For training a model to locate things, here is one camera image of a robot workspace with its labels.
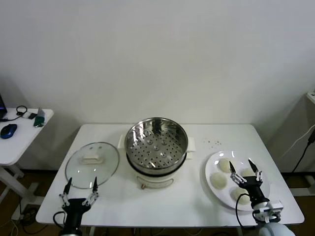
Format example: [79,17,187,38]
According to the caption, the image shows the black wall cable with plug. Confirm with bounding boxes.
[291,129,315,173]

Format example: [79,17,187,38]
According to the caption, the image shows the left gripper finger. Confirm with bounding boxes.
[59,177,72,207]
[82,176,99,206]

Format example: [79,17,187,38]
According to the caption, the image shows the white side table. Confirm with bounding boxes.
[0,107,54,214]

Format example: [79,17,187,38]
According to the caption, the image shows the glass lid with cream handle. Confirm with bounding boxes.
[65,142,121,189]

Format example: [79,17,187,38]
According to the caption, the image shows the scattered dark crumbs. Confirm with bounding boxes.
[201,139,222,148]

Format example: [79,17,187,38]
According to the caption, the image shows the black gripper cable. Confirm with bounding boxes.
[235,194,250,228]
[53,211,66,228]

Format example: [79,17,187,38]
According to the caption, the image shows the white round plate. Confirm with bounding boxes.
[205,150,271,211]

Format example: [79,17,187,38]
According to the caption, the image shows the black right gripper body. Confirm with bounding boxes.
[242,176,269,206]

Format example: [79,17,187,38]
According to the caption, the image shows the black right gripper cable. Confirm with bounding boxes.
[235,194,250,228]

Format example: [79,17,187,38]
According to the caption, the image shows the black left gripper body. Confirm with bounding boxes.
[61,198,92,229]

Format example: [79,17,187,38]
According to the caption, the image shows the computer monitor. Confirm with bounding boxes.
[0,93,8,121]

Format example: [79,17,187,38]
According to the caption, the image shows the white steamed baozi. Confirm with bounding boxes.
[210,173,228,190]
[219,159,232,173]
[231,187,251,206]
[241,168,256,178]

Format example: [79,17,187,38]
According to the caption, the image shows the perforated steel steamer basket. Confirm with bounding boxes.
[119,117,197,177]

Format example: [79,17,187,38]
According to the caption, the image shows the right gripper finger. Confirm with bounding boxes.
[229,161,248,189]
[248,159,263,182]

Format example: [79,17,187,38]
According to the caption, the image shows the cream electric pot base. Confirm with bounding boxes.
[126,152,188,190]

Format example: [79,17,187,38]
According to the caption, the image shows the blue computer mouse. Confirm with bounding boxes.
[0,123,18,140]

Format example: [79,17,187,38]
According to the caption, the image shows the white wall cable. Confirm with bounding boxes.
[280,124,315,158]

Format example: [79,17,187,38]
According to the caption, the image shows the black floor cable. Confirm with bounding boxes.
[21,206,40,234]

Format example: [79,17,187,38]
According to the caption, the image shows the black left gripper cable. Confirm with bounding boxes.
[53,211,66,228]

